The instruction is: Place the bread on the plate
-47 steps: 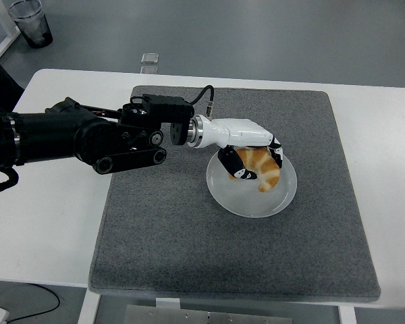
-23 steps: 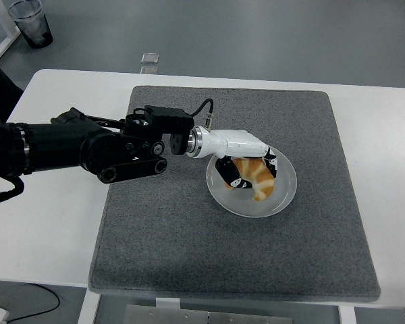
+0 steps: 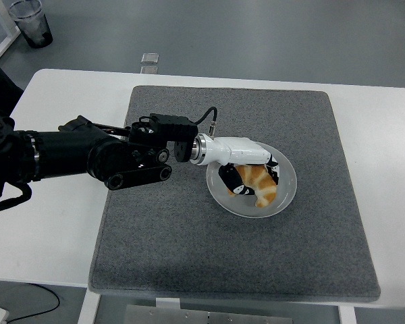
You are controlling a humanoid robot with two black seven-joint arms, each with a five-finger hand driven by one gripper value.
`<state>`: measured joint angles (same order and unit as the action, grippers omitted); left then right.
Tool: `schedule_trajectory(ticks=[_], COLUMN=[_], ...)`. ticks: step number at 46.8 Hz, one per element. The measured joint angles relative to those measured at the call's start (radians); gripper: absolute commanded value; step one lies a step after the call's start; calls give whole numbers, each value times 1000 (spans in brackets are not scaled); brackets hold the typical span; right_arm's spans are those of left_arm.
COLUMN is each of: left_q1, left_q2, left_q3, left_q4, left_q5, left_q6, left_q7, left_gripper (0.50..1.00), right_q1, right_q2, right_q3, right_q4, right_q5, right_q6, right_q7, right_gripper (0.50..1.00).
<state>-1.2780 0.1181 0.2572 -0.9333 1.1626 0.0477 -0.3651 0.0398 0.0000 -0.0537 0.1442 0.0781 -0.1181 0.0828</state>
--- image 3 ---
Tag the golden croissant bread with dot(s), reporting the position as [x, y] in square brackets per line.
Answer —
[263, 189]

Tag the white table leg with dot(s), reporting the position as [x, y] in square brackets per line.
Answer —
[87, 310]
[347, 315]

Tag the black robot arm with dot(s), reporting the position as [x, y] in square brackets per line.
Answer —
[71, 155]

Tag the white furniture frame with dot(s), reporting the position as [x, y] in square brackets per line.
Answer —
[7, 42]

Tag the grey felt mat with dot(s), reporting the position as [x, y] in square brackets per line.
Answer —
[222, 253]

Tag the bin with black bag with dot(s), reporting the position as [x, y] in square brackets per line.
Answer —
[33, 27]

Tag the square floor socket cover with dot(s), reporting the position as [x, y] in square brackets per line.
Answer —
[149, 70]
[150, 58]

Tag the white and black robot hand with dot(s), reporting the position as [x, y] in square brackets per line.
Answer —
[236, 150]

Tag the white table bracket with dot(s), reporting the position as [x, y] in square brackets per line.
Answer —
[167, 303]

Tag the grey round plate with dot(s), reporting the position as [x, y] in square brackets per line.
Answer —
[287, 190]

